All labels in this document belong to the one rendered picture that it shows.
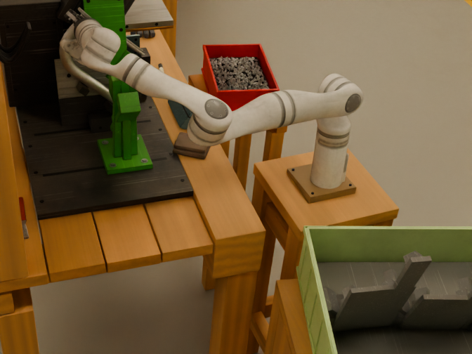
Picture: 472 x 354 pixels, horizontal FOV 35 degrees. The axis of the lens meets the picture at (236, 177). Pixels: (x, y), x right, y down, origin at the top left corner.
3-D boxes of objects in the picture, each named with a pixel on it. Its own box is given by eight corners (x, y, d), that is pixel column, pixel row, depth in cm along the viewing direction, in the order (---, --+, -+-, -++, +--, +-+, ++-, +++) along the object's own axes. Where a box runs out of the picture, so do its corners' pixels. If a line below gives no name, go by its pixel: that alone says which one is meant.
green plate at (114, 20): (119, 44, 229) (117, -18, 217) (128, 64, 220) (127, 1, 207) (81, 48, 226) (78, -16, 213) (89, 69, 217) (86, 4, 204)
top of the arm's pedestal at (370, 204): (343, 154, 238) (345, 145, 235) (397, 218, 215) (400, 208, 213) (252, 173, 226) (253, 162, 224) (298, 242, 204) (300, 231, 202)
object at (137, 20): (160, 6, 245) (161, -3, 243) (173, 29, 233) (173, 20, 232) (40, 15, 233) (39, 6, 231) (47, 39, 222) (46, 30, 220)
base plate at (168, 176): (112, 15, 284) (112, 10, 283) (193, 196, 205) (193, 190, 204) (-1, 24, 272) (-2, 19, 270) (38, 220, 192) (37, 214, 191)
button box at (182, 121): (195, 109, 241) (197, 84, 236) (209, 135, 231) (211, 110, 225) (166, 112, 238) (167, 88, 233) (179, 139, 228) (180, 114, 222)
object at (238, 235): (137, 19, 311) (137, -14, 302) (260, 270, 203) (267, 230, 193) (104, 22, 307) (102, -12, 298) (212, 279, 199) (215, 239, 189)
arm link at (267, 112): (194, 154, 178) (279, 135, 191) (206, 131, 171) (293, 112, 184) (178, 124, 181) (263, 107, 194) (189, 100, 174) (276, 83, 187)
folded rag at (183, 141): (211, 145, 221) (212, 136, 219) (204, 160, 215) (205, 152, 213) (179, 138, 222) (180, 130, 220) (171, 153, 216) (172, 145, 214)
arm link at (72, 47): (57, 43, 191) (60, 49, 186) (86, 11, 190) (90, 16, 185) (83, 66, 195) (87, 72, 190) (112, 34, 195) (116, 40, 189)
